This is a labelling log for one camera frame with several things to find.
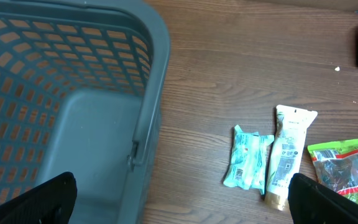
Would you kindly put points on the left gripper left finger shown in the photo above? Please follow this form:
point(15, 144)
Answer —
point(50, 202)

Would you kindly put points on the white tube gold cap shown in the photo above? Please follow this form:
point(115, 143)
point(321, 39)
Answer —
point(285, 157)

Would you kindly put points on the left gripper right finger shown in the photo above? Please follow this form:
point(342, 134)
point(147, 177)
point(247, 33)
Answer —
point(313, 203)

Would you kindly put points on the green red snack bag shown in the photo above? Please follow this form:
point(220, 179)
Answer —
point(336, 165)

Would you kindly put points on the teal small packet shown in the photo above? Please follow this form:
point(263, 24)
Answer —
point(247, 167)

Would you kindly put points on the grey plastic mesh basket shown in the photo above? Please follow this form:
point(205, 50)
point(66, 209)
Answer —
point(80, 92)

